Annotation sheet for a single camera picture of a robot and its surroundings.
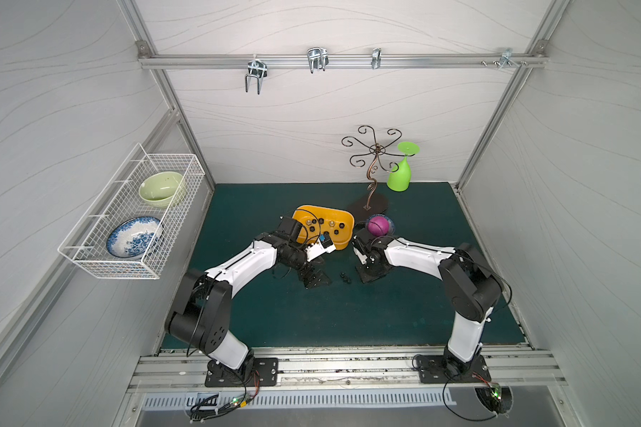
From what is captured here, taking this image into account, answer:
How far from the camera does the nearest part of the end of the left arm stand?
0.75 meters

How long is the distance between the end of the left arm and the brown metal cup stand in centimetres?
35

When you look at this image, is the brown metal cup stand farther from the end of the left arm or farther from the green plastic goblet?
the end of the left arm

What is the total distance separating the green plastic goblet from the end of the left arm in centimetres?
42

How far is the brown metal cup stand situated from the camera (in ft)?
2.81

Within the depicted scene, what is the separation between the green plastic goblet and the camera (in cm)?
90

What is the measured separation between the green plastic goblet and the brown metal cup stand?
0.02m
